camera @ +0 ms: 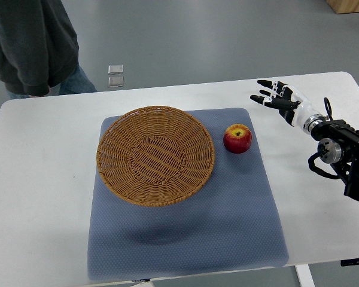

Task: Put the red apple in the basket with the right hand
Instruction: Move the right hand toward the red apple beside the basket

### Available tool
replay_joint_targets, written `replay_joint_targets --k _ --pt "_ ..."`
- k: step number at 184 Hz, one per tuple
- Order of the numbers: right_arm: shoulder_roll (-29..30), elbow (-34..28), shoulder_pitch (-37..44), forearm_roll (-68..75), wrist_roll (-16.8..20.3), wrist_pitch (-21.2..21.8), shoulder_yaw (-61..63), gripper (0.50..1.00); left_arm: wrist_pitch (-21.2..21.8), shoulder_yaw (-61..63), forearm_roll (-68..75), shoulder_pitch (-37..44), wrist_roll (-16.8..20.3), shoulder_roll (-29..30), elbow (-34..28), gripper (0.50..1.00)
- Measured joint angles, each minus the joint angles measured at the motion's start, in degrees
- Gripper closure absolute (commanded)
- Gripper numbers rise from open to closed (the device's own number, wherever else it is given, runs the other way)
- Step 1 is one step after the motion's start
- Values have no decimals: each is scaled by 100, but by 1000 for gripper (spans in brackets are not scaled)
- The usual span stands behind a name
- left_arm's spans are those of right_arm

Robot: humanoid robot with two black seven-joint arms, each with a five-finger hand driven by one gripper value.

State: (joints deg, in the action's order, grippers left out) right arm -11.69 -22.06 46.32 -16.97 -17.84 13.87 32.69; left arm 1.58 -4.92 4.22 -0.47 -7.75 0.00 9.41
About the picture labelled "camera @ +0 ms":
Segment red yellow apple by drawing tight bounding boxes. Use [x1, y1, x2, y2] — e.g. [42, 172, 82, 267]
[223, 123, 252, 154]

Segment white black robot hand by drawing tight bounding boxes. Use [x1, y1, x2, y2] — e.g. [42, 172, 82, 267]
[250, 80, 324, 134]

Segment upper metal floor plate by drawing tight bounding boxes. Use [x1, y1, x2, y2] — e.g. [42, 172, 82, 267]
[108, 64, 124, 75]

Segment brown wicker basket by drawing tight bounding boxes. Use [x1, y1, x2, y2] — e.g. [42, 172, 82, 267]
[96, 106, 215, 207]

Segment metal floor plate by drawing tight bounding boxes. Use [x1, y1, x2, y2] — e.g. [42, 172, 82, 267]
[108, 64, 124, 75]
[108, 76, 124, 88]

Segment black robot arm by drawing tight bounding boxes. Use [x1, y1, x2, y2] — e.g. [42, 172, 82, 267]
[305, 98, 359, 201]

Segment lower metal floor plate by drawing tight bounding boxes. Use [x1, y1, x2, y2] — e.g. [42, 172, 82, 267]
[108, 76, 124, 88]

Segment person in dark hoodie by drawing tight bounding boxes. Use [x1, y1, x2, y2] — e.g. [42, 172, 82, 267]
[0, 1, 96, 99]

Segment white table leg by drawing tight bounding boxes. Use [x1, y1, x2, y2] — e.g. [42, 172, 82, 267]
[294, 264, 315, 287]

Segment blue grey mat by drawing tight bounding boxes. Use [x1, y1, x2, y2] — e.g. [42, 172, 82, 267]
[87, 108, 289, 282]

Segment wooden box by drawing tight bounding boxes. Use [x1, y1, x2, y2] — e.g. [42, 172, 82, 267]
[326, 0, 359, 14]

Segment black table control panel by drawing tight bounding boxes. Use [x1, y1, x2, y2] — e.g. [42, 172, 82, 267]
[340, 258, 359, 267]

